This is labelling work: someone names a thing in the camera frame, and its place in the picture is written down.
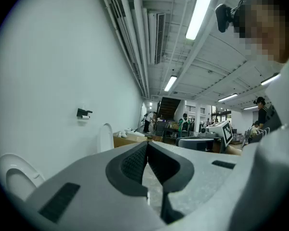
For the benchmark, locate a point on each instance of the black storage cart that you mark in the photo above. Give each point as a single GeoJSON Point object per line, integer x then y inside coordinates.
{"type": "Point", "coordinates": [160, 127]}

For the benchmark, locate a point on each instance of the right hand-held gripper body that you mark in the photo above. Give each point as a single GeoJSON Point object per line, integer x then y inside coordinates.
{"type": "Point", "coordinates": [227, 133]}

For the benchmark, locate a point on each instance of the dark wooden staircase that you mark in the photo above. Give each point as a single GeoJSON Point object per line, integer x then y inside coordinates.
{"type": "Point", "coordinates": [168, 106]}

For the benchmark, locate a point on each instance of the person's head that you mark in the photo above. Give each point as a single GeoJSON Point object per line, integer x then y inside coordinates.
{"type": "Point", "coordinates": [262, 32]}

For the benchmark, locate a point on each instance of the person's right forearm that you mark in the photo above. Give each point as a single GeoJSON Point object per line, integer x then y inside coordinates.
{"type": "Point", "coordinates": [234, 150]}

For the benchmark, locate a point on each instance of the white toilet seat lid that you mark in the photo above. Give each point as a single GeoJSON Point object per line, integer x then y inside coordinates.
{"type": "Point", "coordinates": [17, 174]}

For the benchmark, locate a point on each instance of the dark wall vent grille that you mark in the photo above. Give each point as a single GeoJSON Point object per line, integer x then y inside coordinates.
{"type": "Point", "coordinates": [190, 108]}

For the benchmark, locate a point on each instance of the black head camera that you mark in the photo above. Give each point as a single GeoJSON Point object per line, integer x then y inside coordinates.
{"type": "Point", "coordinates": [223, 17]}

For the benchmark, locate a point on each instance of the long ceiling light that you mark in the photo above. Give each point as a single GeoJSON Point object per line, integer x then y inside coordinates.
{"type": "Point", "coordinates": [227, 97]}
{"type": "Point", "coordinates": [200, 11]}
{"type": "Point", "coordinates": [250, 107]}
{"type": "Point", "coordinates": [170, 83]}
{"type": "Point", "coordinates": [269, 79]}

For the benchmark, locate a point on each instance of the brown cardboard box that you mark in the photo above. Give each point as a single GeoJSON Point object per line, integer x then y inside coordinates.
{"type": "Point", "coordinates": [125, 142]}

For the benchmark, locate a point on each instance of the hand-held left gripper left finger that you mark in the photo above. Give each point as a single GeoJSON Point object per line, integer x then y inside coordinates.
{"type": "Point", "coordinates": [91, 191]}

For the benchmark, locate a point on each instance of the white ceiling air conditioner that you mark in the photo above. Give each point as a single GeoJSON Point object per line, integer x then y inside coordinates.
{"type": "Point", "coordinates": [156, 37]}

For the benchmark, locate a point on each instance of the bundle of white ceiling pipes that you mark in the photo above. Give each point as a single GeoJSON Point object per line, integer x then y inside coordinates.
{"type": "Point", "coordinates": [130, 32]}

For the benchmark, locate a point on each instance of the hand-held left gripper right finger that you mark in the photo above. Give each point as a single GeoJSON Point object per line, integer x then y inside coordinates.
{"type": "Point", "coordinates": [197, 167]}

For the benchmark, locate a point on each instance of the white boxy appliance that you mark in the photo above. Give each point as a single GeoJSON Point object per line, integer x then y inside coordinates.
{"type": "Point", "coordinates": [133, 132]}

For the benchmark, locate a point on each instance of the dark work table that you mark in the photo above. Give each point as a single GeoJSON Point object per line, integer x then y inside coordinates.
{"type": "Point", "coordinates": [171, 130]}

